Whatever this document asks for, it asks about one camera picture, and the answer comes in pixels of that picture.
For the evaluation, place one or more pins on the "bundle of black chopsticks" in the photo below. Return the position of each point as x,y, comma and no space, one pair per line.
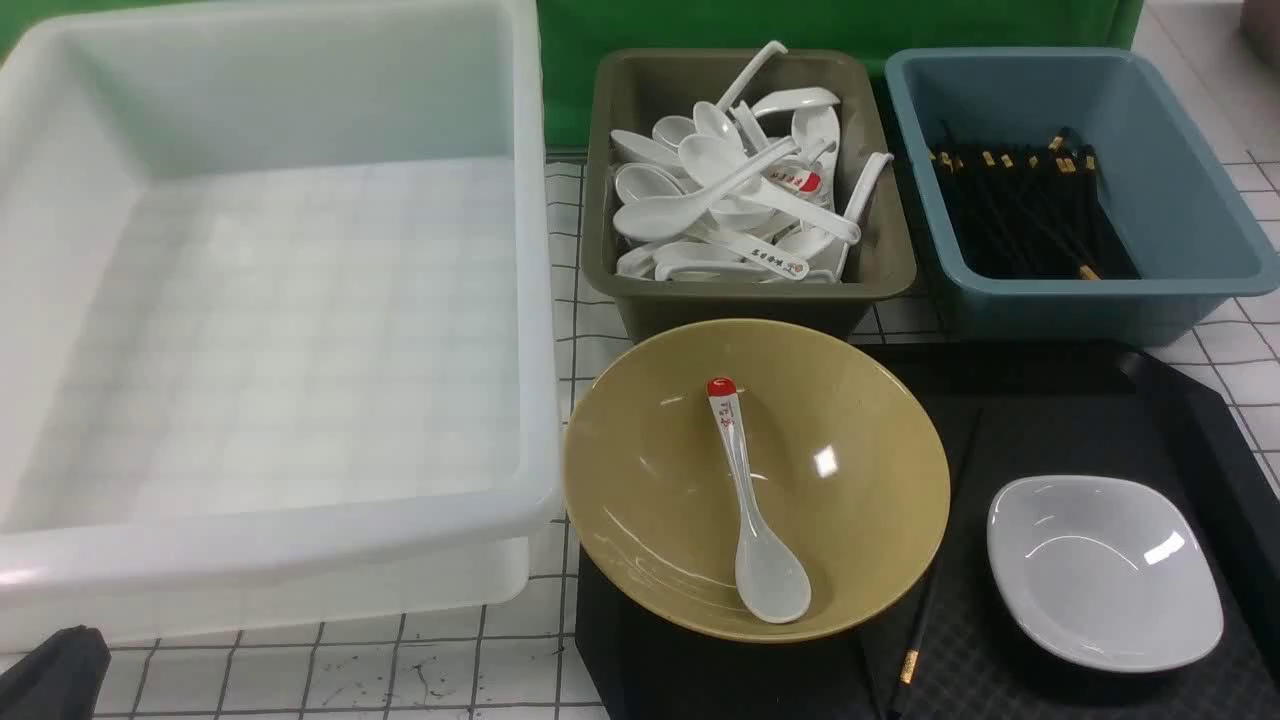
1030,210

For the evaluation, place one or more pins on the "black gold-tipped chopstick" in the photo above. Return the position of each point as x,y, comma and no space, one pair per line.
900,697

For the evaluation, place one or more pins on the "blue chopstick bin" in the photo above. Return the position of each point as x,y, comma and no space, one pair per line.
1193,239

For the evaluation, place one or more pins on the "white red-tipped soup spoon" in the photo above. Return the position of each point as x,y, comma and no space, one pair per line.
772,582

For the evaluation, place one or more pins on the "yellow noodle bowl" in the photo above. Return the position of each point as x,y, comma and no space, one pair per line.
847,468

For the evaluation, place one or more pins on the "pile of white soup spoons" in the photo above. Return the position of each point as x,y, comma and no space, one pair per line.
742,191

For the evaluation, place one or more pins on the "black textured serving tray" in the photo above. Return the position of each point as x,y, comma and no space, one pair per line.
1004,412

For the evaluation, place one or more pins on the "small white dish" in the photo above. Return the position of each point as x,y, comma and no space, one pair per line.
1103,573

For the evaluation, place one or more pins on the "large white plastic tub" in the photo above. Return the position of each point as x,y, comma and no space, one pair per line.
278,340

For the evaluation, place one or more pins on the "olive green spoon bin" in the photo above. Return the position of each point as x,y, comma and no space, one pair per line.
635,87

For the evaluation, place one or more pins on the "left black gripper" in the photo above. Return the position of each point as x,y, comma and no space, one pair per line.
60,679

